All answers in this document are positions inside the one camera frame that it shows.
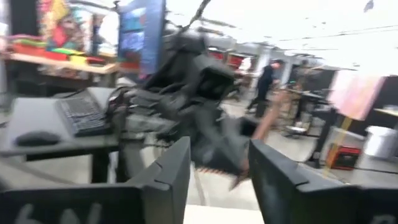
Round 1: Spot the grey desk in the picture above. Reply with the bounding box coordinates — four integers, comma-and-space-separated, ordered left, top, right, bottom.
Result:
0, 86, 131, 184

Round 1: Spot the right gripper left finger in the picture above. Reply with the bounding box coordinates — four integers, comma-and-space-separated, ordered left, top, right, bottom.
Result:
141, 136, 191, 224

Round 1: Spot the colourful poster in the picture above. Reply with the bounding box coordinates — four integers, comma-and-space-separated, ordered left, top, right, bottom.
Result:
37, 0, 94, 52

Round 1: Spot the person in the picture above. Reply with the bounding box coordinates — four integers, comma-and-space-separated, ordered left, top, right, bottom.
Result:
248, 58, 285, 118

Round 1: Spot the black computer mouse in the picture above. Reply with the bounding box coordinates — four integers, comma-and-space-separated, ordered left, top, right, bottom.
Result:
14, 130, 62, 147

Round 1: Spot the blue monitor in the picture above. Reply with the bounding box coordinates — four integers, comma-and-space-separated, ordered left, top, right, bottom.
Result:
117, 0, 167, 75

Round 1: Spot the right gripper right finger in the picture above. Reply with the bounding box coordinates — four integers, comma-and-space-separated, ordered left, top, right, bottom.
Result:
248, 139, 308, 224

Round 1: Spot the wooden shelf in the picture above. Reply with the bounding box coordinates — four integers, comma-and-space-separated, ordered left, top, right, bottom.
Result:
6, 51, 125, 75

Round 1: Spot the white bucket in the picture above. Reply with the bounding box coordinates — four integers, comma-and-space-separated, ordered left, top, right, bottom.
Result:
363, 125, 398, 159

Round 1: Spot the black keyboard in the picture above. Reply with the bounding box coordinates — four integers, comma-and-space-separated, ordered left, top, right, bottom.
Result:
55, 96, 114, 138

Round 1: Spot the pink cloth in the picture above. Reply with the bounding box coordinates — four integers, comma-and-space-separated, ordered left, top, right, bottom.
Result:
328, 70, 386, 121

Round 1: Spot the red black box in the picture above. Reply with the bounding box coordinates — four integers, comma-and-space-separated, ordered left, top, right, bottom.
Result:
326, 144, 362, 171

